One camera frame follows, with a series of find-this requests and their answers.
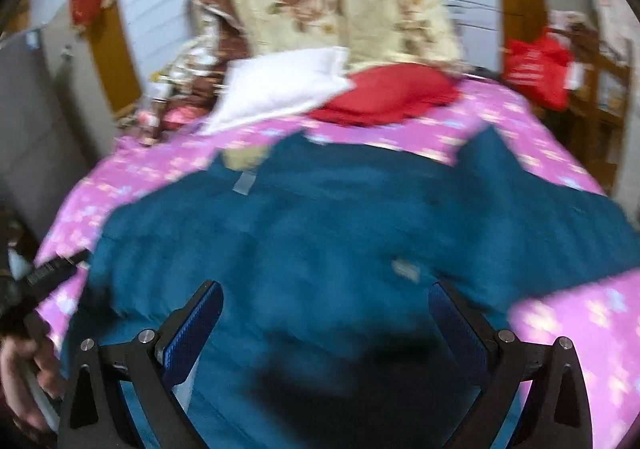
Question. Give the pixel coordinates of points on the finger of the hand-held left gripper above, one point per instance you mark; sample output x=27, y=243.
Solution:
x=57, y=268

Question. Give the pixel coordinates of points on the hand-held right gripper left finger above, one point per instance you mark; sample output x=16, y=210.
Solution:
x=192, y=329

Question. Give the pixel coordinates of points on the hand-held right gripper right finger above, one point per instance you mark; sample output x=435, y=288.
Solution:
x=457, y=329

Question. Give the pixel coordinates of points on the teal down jacket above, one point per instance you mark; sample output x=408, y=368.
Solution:
x=320, y=219

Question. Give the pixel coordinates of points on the person's left hand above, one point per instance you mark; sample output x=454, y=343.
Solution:
x=20, y=379

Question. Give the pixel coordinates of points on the pink floral bed sheet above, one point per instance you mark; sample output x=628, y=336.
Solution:
x=575, y=339

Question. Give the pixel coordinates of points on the grey refrigerator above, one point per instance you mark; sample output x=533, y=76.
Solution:
x=35, y=129

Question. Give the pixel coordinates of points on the crumpled plastic bag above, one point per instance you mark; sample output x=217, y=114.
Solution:
x=167, y=104

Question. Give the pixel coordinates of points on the red ruffled pillow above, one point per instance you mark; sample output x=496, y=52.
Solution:
x=390, y=96

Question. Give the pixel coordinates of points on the white pillow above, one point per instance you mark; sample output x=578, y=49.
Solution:
x=280, y=84

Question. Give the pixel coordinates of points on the red shopping bag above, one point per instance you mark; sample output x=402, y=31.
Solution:
x=537, y=69

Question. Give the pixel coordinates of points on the wooden chair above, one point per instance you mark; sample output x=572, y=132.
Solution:
x=600, y=94

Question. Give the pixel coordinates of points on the white panelled wooden headboard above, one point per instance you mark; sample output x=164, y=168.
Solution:
x=150, y=4

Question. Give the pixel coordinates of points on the brown floral blanket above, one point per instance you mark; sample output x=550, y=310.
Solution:
x=215, y=4

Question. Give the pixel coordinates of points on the pale wall poster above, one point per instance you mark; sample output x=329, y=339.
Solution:
x=612, y=4

